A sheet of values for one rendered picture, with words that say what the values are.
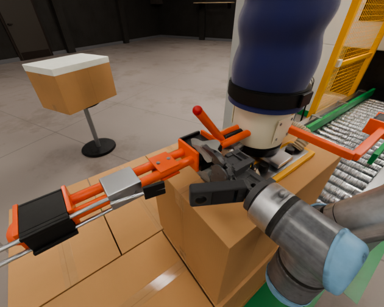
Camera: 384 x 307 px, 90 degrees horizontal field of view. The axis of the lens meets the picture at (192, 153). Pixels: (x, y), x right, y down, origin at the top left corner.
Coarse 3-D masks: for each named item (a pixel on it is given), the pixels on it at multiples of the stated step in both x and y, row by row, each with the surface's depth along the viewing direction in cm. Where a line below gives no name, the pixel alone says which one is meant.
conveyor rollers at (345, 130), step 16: (352, 112) 204; (368, 112) 201; (320, 128) 176; (336, 128) 174; (352, 128) 173; (352, 144) 153; (352, 160) 140; (336, 176) 127; (352, 176) 128; (368, 176) 123; (336, 192) 114; (352, 192) 115
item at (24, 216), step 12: (60, 192) 36; (24, 204) 34; (36, 204) 34; (48, 204) 34; (60, 204) 34; (72, 204) 36; (12, 216) 32; (24, 216) 32; (36, 216) 32; (48, 216) 32; (12, 228) 30; (24, 228) 30
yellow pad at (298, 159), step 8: (288, 144) 72; (288, 152) 65; (296, 152) 68; (304, 152) 68; (312, 152) 69; (296, 160) 65; (304, 160) 65; (264, 168) 58; (272, 168) 61; (280, 168) 61; (288, 168) 62; (296, 168) 64; (264, 176) 58; (272, 176) 58; (280, 176) 59
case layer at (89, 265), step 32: (96, 224) 96; (128, 224) 96; (160, 224) 96; (32, 256) 84; (64, 256) 84; (96, 256) 84; (128, 256) 84; (160, 256) 84; (32, 288) 74; (64, 288) 74; (96, 288) 74; (128, 288) 74; (160, 288) 74; (192, 288) 74
